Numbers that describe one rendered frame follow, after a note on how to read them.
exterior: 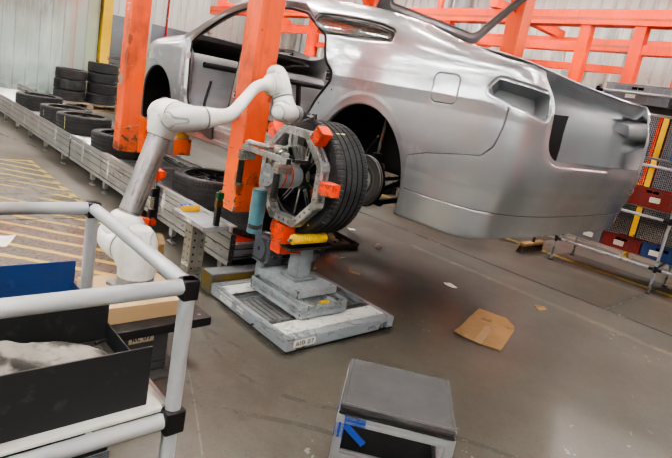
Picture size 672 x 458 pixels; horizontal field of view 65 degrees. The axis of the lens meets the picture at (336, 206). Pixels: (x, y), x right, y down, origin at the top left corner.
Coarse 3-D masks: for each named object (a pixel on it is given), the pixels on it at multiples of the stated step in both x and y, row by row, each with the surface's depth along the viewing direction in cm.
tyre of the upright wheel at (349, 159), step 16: (304, 128) 297; (336, 128) 292; (336, 144) 281; (352, 144) 289; (336, 160) 278; (352, 160) 284; (336, 176) 277; (352, 176) 283; (352, 192) 285; (336, 208) 282; (352, 208) 291; (304, 224) 297; (320, 224) 288; (336, 224) 295
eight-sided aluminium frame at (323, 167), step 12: (288, 132) 294; (300, 132) 286; (312, 132) 283; (276, 144) 309; (312, 144) 279; (312, 156) 279; (324, 156) 279; (324, 168) 275; (324, 180) 278; (276, 204) 310; (312, 204) 279; (276, 216) 303; (288, 216) 301; (300, 216) 288; (312, 216) 288
